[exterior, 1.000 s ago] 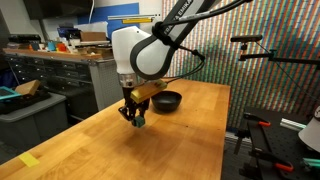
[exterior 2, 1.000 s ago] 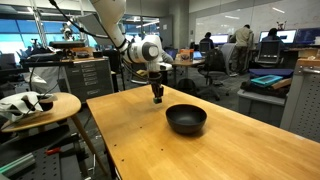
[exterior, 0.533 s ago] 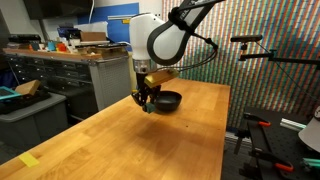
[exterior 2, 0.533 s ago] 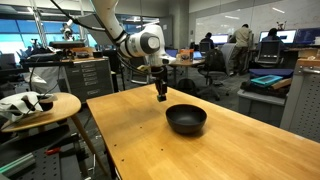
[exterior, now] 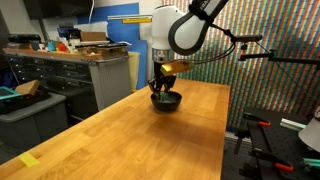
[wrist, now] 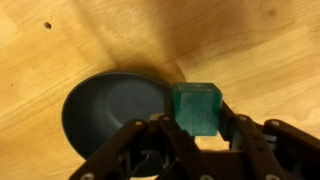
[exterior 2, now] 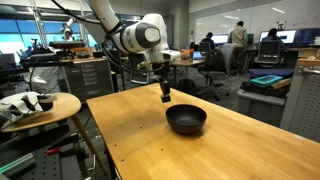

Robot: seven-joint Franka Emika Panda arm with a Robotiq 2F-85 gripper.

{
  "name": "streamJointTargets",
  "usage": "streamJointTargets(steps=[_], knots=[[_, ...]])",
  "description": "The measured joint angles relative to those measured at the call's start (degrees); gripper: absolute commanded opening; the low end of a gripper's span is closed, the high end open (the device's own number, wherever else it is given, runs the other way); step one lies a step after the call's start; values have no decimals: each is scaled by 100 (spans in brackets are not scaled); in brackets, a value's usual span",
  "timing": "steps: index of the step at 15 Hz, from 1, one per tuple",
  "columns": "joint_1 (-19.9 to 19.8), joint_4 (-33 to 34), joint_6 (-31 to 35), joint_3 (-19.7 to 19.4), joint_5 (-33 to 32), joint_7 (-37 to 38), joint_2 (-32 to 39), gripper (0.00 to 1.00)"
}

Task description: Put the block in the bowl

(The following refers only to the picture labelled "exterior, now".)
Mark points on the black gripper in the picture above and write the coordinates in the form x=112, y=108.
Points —
x=157, y=70

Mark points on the small teal block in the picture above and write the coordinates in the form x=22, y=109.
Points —
x=165, y=97

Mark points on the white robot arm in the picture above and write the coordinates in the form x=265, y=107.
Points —
x=163, y=26

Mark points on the black bowl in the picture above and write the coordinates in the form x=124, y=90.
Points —
x=166, y=106

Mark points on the wooden plank block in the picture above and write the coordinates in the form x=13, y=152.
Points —
x=28, y=87

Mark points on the grey perforated tool cabinet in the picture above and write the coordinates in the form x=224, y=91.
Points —
x=111, y=81

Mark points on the yellow spirit level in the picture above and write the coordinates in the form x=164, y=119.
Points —
x=136, y=20

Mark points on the brown cardboard box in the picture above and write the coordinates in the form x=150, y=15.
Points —
x=93, y=36

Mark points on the multicolour striped backdrop panel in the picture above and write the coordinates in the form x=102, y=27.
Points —
x=283, y=83

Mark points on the black soft case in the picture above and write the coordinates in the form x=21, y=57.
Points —
x=30, y=100

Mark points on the grey storage bin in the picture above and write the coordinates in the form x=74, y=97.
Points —
x=33, y=123

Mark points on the aluminium extrusion bar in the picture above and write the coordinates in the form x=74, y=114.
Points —
x=293, y=124

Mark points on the black perforated breadboard table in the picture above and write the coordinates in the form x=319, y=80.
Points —
x=293, y=146

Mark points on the teal tray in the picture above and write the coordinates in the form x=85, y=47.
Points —
x=8, y=93

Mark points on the teal bar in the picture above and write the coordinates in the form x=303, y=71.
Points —
x=312, y=163

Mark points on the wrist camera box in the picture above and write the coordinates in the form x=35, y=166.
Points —
x=178, y=66

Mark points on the blue wall board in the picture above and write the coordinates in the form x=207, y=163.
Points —
x=123, y=33

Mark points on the black bar camera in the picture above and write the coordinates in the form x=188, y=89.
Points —
x=247, y=38

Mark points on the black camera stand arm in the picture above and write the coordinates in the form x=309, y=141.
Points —
x=263, y=56

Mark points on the dark wall monitor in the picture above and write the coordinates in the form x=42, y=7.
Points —
x=56, y=8

